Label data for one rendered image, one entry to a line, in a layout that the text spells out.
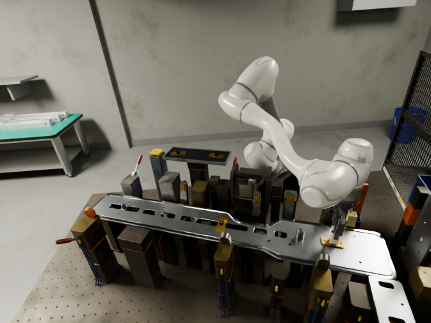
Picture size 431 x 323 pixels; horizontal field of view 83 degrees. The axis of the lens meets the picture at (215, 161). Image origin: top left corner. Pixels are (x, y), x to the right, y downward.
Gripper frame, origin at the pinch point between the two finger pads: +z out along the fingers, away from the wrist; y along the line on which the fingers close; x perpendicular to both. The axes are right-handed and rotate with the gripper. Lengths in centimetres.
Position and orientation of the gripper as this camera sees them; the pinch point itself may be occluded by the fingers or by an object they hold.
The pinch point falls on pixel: (334, 235)
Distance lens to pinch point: 111.7
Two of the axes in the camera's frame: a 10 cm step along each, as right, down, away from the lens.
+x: 9.5, 0.9, -2.8
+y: -2.9, 5.0, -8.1
